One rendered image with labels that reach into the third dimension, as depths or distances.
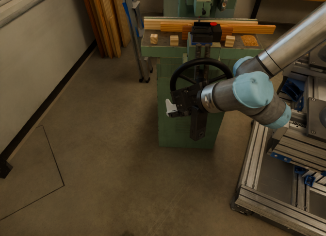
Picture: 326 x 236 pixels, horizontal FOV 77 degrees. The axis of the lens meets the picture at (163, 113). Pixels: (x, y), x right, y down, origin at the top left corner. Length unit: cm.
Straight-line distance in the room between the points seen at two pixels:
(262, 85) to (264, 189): 105
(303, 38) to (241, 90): 22
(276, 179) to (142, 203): 87
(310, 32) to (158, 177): 128
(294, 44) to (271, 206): 99
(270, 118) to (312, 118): 47
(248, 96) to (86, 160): 146
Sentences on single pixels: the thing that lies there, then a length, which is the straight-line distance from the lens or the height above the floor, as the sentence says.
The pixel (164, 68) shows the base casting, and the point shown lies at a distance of 113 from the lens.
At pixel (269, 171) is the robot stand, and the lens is 152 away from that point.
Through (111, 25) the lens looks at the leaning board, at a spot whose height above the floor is 41.
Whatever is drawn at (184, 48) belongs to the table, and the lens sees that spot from 106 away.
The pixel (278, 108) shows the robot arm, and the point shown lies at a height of 109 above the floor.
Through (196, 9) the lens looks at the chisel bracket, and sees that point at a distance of 111.
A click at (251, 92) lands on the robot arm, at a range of 44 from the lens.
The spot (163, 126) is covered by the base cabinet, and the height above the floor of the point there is 28.
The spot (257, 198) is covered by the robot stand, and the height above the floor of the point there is 23.
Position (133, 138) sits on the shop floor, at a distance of 176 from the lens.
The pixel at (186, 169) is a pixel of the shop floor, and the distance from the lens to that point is 161.
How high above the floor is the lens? 143
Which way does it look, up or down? 48 degrees down
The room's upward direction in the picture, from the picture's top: straight up
